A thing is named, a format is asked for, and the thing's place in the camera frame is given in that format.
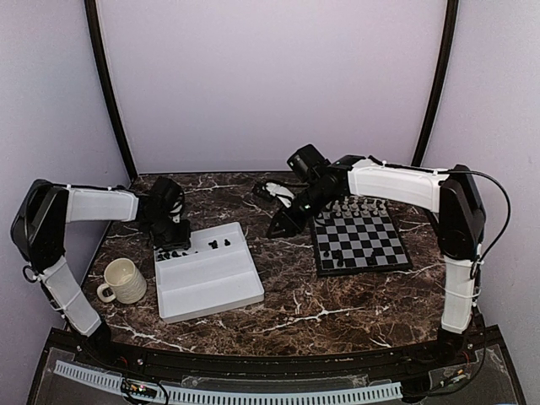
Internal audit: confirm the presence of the black chess piece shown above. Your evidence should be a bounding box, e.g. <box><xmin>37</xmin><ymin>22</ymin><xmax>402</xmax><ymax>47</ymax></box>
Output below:
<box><xmin>366</xmin><ymin>249</ymin><xmax>378</xmax><ymax>266</ymax></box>

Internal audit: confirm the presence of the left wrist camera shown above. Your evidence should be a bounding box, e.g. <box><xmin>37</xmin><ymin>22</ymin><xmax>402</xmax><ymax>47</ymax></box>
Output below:
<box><xmin>169</xmin><ymin>197</ymin><xmax>185</xmax><ymax>224</ymax></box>

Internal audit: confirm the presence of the cream ceramic mug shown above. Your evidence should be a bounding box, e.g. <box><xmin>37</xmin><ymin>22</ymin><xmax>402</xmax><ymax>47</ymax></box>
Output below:
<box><xmin>96</xmin><ymin>258</ymin><xmax>147</xmax><ymax>305</ymax></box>

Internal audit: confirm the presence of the black chess pieces cluster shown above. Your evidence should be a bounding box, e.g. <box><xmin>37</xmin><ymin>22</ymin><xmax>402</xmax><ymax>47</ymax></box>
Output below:
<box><xmin>208</xmin><ymin>239</ymin><xmax>231</xmax><ymax>250</ymax></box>
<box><xmin>154</xmin><ymin>250</ymin><xmax>198</xmax><ymax>262</ymax></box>

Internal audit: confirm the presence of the black frame post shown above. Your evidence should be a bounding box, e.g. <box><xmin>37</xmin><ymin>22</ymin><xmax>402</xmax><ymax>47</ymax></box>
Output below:
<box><xmin>84</xmin><ymin>0</ymin><xmax>138</xmax><ymax>181</ymax></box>
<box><xmin>411</xmin><ymin>0</ymin><xmax>459</xmax><ymax>167</ymax></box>

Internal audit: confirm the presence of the black chess pieces left cluster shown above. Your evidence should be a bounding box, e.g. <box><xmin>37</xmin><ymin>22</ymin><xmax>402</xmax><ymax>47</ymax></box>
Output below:
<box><xmin>154</xmin><ymin>250</ymin><xmax>198</xmax><ymax>262</ymax></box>

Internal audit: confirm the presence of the tall black piece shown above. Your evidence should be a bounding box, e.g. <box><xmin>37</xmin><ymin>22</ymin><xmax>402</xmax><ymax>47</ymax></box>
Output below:
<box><xmin>333</xmin><ymin>250</ymin><xmax>344</xmax><ymax>267</ymax></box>

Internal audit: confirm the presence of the right black frame post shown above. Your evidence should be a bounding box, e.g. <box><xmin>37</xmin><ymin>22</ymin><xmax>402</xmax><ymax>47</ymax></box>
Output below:
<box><xmin>411</xmin><ymin>0</ymin><xmax>459</xmax><ymax>167</ymax></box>

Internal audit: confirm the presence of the black chess pieces right cluster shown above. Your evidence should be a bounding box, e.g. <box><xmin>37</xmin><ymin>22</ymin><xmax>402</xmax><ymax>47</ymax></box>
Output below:
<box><xmin>208</xmin><ymin>239</ymin><xmax>231</xmax><ymax>250</ymax></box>

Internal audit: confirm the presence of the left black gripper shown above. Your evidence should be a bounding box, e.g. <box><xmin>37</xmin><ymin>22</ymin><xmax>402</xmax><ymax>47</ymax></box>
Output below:
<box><xmin>143</xmin><ymin>212</ymin><xmax>191</xmax><ymax>249</ymax></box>

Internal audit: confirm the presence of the white plastic tray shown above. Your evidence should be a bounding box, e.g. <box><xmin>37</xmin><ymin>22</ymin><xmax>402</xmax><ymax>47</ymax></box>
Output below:
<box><xmin>154</xmin><ymin>222</ymin><xmax>265</xmax><ymax>324</ymax></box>

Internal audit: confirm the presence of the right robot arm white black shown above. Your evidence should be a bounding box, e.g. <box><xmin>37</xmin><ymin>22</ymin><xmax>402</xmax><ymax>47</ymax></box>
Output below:
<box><xmin>266</xmin><ymin>144</ymin><xmax>490</xmax><ymax>366</ymax></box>

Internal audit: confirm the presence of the white cable duct strip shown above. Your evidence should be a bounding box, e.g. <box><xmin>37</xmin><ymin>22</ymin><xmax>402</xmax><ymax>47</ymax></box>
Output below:
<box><xmin>53</xmin><ymin>360</ymin><xmax>402</xmax><ymax>404</ymax></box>

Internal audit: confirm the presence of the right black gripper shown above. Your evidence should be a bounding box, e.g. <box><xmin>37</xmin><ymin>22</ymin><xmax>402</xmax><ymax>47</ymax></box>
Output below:
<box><xmin>266</xmin><ymin>182</ymin><xmax>337</xmax><ymax>238</ymax></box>

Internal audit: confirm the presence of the left black frame post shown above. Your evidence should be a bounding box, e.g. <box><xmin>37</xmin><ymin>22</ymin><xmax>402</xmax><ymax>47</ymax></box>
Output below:
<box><xmin>84</xmin><ymin>0</ymin><xmax>138</xmax><ymax>181</ymax></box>

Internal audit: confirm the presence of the black front rail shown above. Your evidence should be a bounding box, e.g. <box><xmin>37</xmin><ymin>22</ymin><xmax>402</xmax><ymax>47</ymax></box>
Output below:
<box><xmin>46</xmin><ymin>327</ymin><xmax>499</xmax><ymax>385</ymax></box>

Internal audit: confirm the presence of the white chess pieces row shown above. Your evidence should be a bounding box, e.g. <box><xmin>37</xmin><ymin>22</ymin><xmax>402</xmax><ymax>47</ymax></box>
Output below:
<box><xmin>316</xmin><ymin>196</ymin><xmax>388</xmax><ymax>220</ymax></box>

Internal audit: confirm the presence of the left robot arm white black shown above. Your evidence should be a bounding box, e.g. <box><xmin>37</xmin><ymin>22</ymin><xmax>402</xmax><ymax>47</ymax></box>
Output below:
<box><xmin>10</xmin><ymin>176</ymin><xmax>191</xmax><ymax>368</ymax></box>

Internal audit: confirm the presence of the black grey chessboard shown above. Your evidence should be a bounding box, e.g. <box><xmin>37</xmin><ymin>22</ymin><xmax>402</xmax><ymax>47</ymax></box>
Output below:
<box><xmin>309</xmin><ymin>211</ymin><xmax>413</xmax><ymax>277</ymax></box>

